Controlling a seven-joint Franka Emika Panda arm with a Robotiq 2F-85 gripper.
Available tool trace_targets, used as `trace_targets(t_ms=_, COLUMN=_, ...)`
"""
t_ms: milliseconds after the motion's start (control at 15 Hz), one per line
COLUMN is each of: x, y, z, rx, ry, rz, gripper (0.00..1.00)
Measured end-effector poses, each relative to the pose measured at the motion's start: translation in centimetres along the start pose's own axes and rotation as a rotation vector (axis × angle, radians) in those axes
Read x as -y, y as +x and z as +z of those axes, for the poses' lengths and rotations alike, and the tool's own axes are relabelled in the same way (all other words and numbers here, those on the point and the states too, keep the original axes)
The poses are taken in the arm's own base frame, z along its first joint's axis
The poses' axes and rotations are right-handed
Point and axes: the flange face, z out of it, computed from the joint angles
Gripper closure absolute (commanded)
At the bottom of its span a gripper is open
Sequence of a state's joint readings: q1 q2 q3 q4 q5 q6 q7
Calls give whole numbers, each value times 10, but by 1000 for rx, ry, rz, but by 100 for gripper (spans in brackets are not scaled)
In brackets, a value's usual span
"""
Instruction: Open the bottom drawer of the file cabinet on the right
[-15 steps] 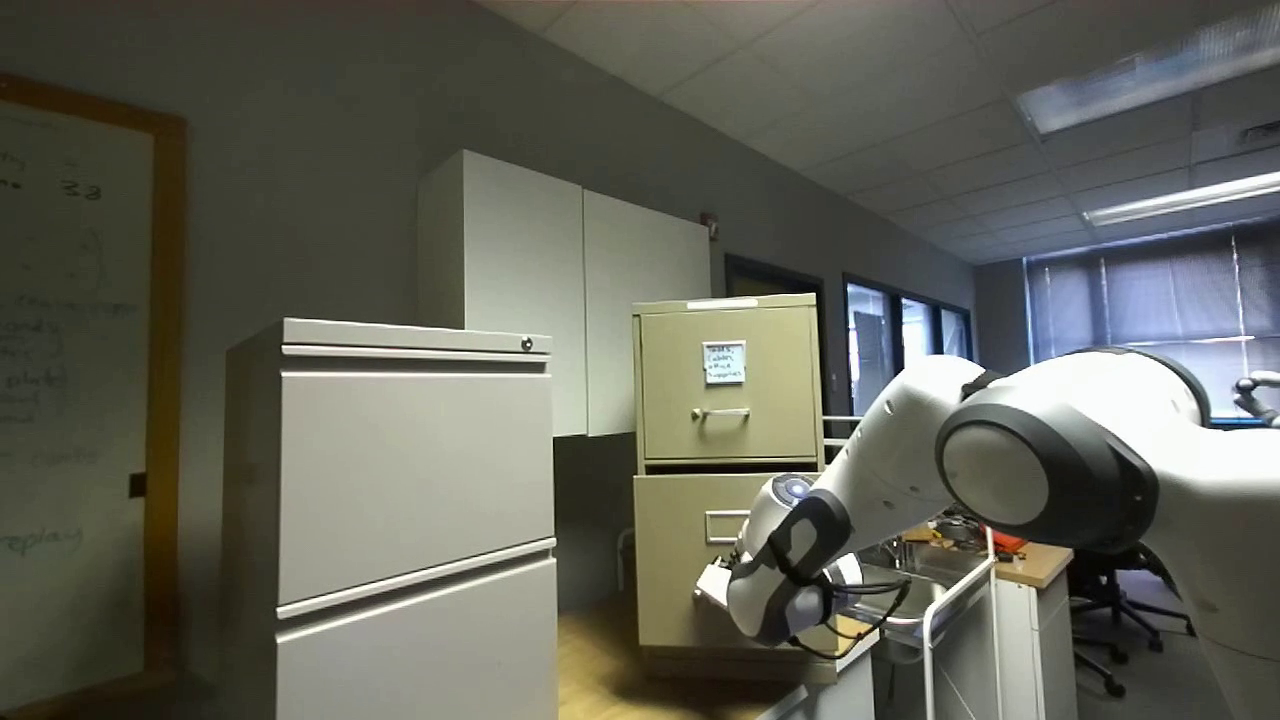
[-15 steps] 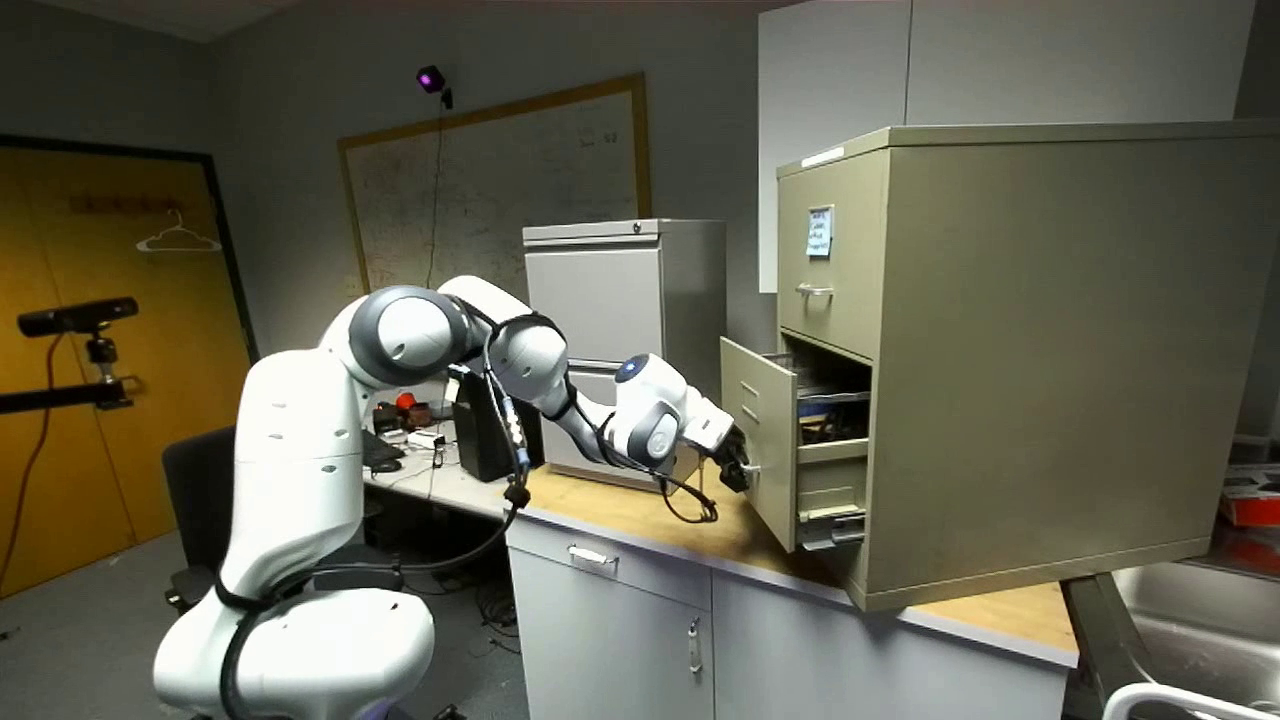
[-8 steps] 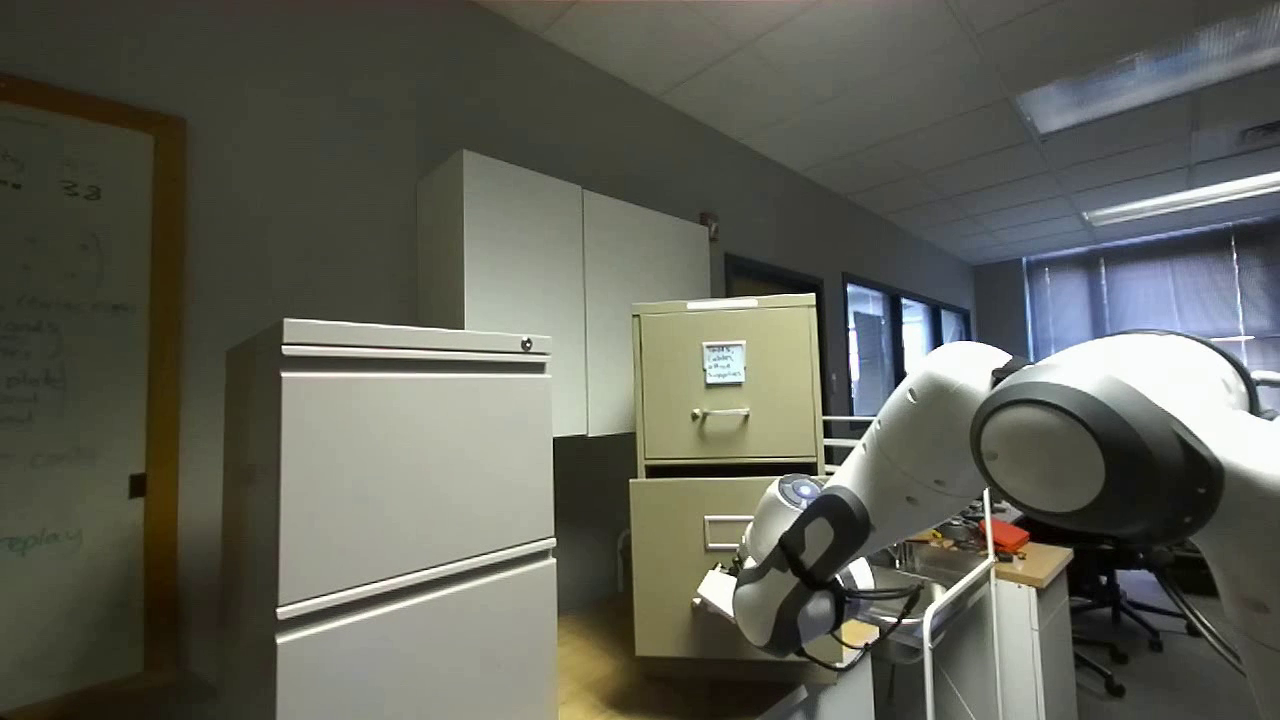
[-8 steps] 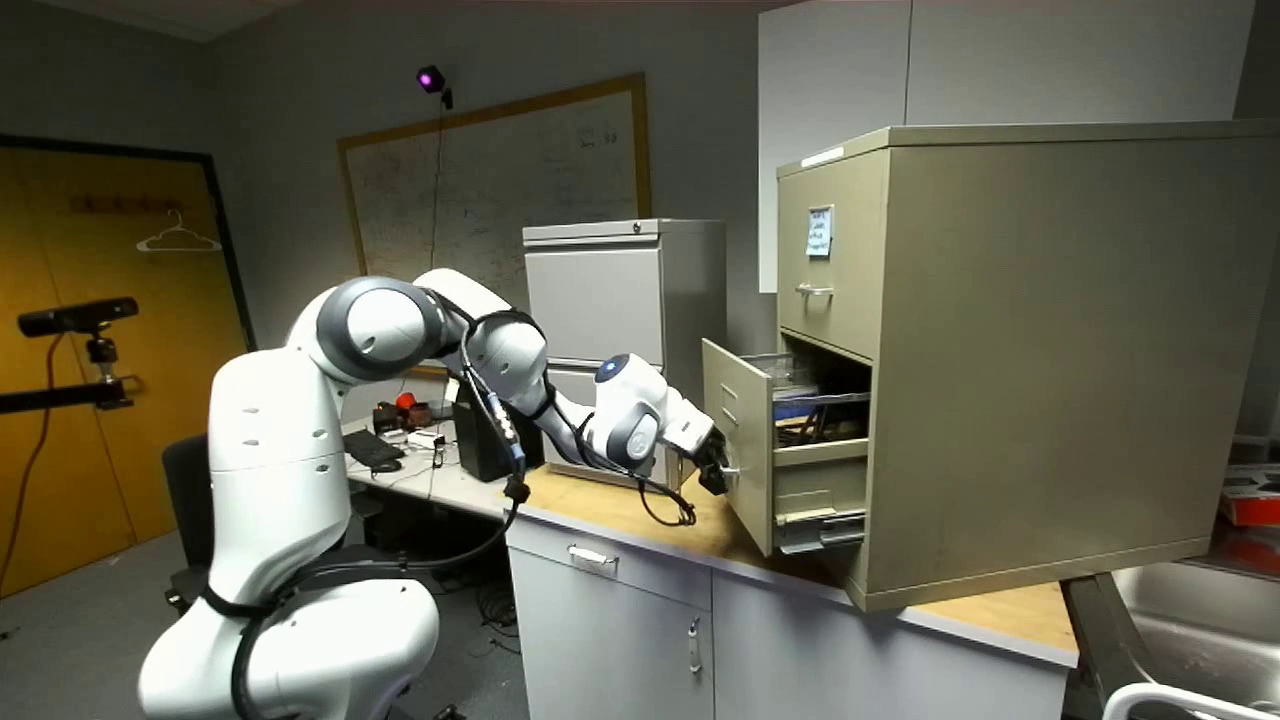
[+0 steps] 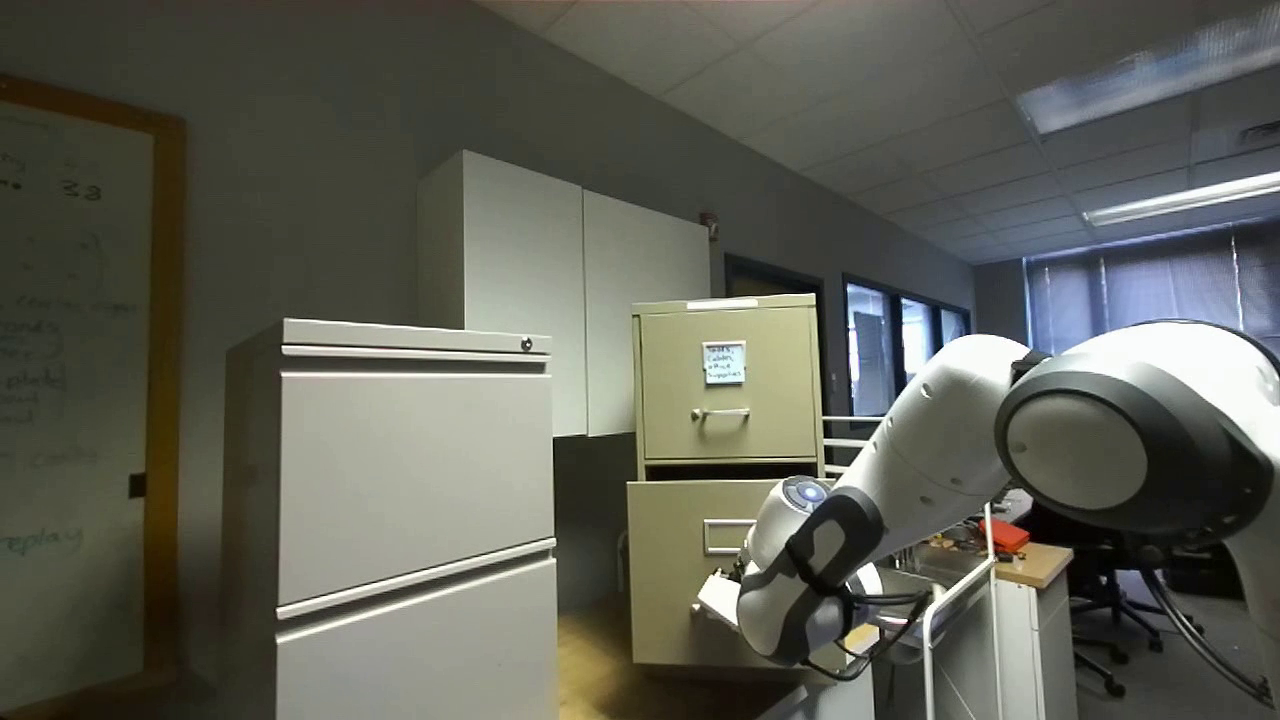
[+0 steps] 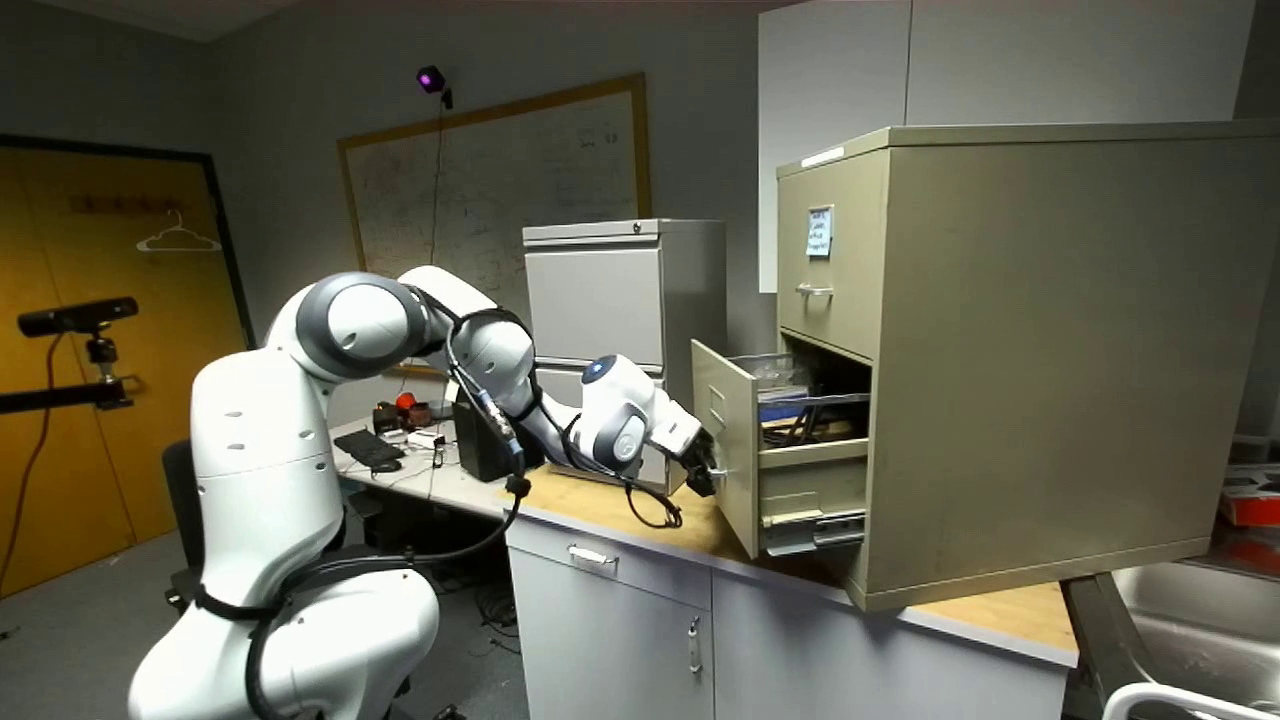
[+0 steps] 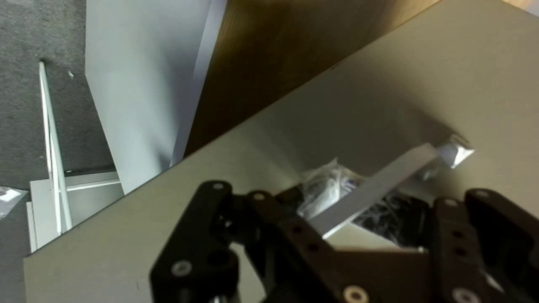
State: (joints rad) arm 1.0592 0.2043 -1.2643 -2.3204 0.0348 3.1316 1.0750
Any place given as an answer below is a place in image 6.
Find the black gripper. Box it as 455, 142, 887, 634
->
672, 422, 733, 499

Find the beige file cabinet drawer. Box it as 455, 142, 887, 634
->
688, 335, 879, 565

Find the grey base cabinet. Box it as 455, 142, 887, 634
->
502, 511, 1080, 720

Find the grey metal file cabinet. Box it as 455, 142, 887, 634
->
522, 213, 733, 497

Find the beige closed cabinet drawer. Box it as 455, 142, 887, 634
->
774, 146, 892, 369

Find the white drawer label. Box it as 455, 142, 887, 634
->
802, 202, 841, 266

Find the beige metal file cabinet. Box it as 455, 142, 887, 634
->
774, 119, 1280, 617

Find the black flat device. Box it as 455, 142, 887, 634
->
327, 424, 410, 477

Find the wood framed whiteboard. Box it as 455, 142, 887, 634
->
333, 68, 659, 393

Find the stainless steel sink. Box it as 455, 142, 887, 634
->
1110, 555, 1280, 711

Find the red round container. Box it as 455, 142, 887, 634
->
1215, 461, 1280, 580

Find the white clothes hanger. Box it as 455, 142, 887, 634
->
127, 208, 230, 259

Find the yellow door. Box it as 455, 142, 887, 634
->
0, 128, 262, 600

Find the black countertop cable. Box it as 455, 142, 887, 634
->
621, 477, 688, 538

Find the silver cabinet drawer handle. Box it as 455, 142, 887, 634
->
566, 539, 623, 580

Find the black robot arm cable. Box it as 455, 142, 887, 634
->
192, 284, 540, 720

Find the purple lit camera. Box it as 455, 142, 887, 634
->
411, 60, 461, 115

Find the white metal tube frame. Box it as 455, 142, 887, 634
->
1102, 681, 1280, 720

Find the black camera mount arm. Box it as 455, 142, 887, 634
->
0, 334, 145, 422

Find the black camera bar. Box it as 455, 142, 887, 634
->
13, 293, 145, 341

